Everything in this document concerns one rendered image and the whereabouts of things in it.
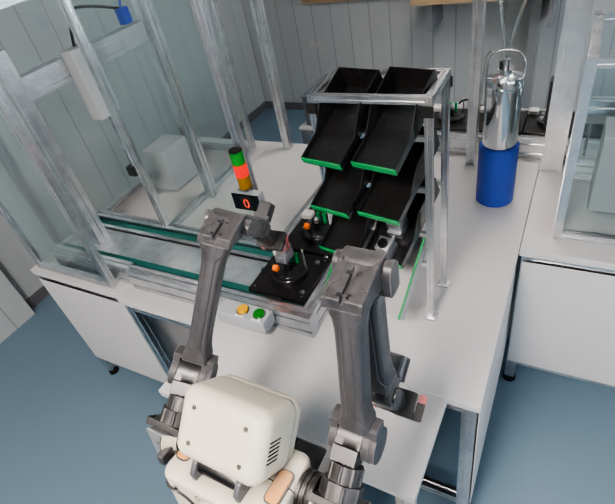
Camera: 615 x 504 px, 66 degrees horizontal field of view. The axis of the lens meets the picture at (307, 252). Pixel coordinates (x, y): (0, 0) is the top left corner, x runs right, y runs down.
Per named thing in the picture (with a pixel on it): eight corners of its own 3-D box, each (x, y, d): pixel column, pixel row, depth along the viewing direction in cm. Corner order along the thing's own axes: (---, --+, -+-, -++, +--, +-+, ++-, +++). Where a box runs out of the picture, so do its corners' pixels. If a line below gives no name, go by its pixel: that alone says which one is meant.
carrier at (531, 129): (578, 139, 218) (583, 113, 211) (522, 136, 229) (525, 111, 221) (581, 116, 234) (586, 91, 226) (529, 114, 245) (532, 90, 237)
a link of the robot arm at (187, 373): (167, 399, 111) (188, 405, 110) (179, 356, 112) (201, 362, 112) (178, 393, 120) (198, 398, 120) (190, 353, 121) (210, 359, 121)
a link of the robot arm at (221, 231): (192, 216, 100) (237, 227, 99) (213, 203, 113) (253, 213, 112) (165, 390, 114) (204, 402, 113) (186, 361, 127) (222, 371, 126)
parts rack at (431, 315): (435, 321, 163) (434, 99, 113) (339, 299, 179) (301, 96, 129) (450, 281, 176) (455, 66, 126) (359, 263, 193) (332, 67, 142)
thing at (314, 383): (414, 504, 122) (414, 500, 120) (161, 395, 163) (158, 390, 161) (476, 313, 166) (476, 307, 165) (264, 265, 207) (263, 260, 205)
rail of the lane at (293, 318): (314, 338, 167) (309, 317, 160) (134, 288, 206) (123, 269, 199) (320, 326, 170) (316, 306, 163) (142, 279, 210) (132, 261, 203)
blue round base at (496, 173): (509, 210, 202) (516, 154, 185) (472, 205, 209) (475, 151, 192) (515, 190, 212) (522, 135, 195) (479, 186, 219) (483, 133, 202)
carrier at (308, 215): (334, 259, 184) (329, 234, 176) (281, 249, 194) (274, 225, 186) (357, 223, 199) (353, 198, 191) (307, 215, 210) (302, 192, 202)
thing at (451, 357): (480, 414, 138) (480, 408, 136) (119, 304, 204) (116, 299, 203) (539, 166, 228) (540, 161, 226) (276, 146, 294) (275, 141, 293)
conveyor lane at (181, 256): (309, 322, 173) (304, 303, 167) (143, 278, 210) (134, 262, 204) (340, 271, 191) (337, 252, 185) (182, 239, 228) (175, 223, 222)
